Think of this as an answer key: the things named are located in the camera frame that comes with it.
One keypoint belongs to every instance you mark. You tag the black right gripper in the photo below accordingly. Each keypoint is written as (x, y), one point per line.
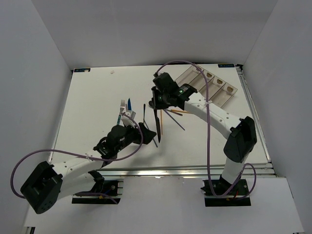
(156, 104)

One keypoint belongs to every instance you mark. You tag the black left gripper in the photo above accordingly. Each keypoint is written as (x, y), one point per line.
(147, 135)

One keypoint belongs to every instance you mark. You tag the black steak knife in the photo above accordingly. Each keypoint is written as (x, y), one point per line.
(158, 128)

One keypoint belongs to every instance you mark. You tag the blue knife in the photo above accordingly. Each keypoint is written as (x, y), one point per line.
(129, 104)

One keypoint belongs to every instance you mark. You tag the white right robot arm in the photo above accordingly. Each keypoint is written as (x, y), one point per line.
(240, 133)

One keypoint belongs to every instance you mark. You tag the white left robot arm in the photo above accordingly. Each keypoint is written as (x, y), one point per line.
(79, 176)

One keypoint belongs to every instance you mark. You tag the blue chopstick lower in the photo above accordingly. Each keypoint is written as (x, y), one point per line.
(151, 134)

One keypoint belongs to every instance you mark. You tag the orange chopstick upright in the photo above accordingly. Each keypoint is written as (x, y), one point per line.
(161, 122)

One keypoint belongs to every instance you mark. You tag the orange chopstick crosswise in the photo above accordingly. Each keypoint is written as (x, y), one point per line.
(180, 111)

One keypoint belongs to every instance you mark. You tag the smoky clear divided organizer tray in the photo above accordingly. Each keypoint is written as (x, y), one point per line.
(220, 91)

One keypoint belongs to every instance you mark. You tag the right blue corner marker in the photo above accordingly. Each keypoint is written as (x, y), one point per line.
(226, 65)

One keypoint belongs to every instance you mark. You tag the blue corner marker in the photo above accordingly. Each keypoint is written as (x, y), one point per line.
(81, 70)
(226, 65)

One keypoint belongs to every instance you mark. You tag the left blue corner marker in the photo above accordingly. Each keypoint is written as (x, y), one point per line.
(81, 70)

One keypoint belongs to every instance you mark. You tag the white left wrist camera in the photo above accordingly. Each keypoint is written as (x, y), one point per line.
(128, 118)

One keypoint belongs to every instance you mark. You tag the black spoon long handle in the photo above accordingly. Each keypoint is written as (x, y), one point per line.
(144, 111)

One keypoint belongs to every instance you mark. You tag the green handled fork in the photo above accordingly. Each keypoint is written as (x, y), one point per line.
(121, 109)

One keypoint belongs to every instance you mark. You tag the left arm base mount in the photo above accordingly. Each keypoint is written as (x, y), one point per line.
(103, 192)

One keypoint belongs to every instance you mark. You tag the aluminium table edge rail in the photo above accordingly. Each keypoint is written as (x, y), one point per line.
(261, 170)

